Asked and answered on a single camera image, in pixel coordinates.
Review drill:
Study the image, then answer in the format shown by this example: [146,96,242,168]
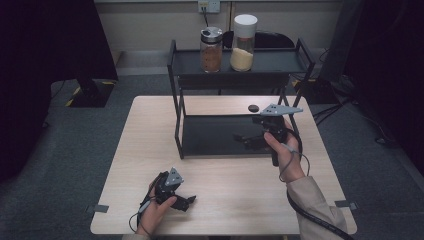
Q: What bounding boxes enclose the person's left hand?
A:
[135,181,178,238]

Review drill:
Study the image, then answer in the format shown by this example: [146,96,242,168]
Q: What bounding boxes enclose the left hand-held gripper cable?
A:
[128,173,168,234]

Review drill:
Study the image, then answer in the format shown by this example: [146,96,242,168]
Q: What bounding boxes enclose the right hand-held gripper cable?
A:
[278,127,356,240]

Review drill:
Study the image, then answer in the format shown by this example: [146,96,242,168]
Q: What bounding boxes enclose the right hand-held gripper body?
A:
[251,103,305,168]

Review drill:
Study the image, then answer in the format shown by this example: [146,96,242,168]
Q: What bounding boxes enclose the black stand base yellow tape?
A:
[64,77,118,109]
[291,77,340,105]

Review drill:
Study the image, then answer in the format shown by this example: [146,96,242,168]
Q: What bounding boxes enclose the black power cable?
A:
[201,6,211,29]

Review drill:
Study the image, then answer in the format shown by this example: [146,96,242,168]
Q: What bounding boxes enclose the black metal two-tier rack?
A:
[167,37,316,160]

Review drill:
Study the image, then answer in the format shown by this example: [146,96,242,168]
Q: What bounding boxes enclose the hand-held gripper cable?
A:
[128,173,168,234]
[278,127,356,240]

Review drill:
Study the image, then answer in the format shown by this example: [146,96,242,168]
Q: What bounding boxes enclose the silver lid spice jar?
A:
[199,26,224,74]

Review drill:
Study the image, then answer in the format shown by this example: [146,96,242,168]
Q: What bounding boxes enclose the grey upright panel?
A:
[319,0,365,83]

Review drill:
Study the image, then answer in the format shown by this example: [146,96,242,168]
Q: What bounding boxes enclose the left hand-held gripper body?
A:
[153,166,185,206]

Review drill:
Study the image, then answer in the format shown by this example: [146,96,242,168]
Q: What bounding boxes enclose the dark curtain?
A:
[0,0,119,184]
[344,0,424,176]

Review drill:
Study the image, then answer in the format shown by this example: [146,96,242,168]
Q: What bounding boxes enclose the black floor cables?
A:
[312,95,358,127]

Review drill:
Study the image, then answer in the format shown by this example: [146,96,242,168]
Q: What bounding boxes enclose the black chair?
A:
[222,30,296,50]

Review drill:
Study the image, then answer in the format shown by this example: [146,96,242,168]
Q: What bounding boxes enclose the white wall outlet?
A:
[197,0,222,15]

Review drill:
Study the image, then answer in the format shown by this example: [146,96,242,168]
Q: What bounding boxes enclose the grey tape strip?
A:
[334,199,360,211]
[85,203,110,215]

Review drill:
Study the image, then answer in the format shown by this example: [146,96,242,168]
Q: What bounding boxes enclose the person's right hand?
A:
[263,119,307,184]

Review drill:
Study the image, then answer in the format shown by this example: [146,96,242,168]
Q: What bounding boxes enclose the white lid glass jar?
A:
[229,13,259,73]

